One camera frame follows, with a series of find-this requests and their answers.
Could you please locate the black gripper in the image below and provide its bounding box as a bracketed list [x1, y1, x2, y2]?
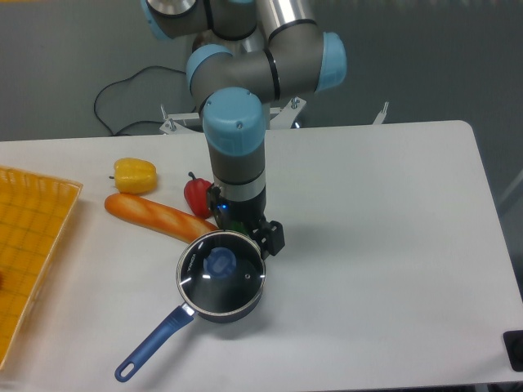
[207, 184, 285, 259]

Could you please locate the glass lid with blue knob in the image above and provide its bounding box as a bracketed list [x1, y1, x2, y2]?
[176, 230, 266, 323]

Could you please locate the dark saucepan with blue handle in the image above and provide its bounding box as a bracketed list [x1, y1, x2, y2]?
[114, 229, 268, 383]

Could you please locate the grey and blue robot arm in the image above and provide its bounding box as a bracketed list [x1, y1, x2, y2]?
[141, 1, 347, 256]

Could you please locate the green bell pepper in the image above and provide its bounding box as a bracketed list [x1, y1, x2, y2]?
[215, 212, 248, 235]

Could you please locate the red bell pepper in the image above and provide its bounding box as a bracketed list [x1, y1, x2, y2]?
[184, 171, 212, 219]

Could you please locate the orange baguette bread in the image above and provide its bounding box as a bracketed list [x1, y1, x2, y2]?
[105, 194, 218, 243]

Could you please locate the yellow bell pepper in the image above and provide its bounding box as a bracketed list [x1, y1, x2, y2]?
[111, 158, 158, 194]

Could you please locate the black device at table edge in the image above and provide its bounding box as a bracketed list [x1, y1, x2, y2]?
[503, 330, 523, 372]

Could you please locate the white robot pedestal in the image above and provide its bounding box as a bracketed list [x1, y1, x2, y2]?
[191, 30, 273, 123]

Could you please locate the white base bracket with bolts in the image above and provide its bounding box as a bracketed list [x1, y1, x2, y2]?
[159, 104, 203, 135]

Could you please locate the white table bracket right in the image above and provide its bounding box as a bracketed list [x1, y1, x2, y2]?
[373, 101, 389, 125]

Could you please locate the black cable on floor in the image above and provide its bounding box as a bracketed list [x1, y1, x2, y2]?
[93, 65, 202, 137]

